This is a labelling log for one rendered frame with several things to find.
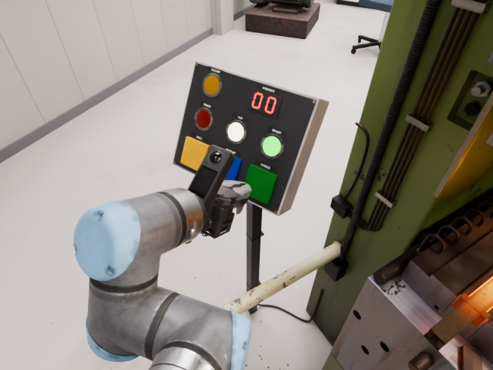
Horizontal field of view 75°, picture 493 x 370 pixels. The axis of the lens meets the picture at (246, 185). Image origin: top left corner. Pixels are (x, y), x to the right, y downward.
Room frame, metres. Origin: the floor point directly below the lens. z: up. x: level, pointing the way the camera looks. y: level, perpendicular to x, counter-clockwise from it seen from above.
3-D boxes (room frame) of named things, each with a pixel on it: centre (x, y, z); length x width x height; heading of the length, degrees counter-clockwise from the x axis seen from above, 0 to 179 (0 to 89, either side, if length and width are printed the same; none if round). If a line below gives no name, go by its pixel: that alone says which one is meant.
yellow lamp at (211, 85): (0.74, 0.08, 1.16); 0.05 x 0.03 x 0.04; 31
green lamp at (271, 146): (0.59, -0.06, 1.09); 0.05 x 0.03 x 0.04; 31
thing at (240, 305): (0.52, -0.13, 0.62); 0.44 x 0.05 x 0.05; 121
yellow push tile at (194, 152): (0.66, 0.13, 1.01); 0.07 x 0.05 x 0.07; 56
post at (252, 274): (0.71, -0.03, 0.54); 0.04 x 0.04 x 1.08; 31
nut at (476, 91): (0.52, -0.41, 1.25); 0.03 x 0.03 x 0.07; 31
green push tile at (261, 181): (0.55, -0.03, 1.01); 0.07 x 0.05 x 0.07; 56
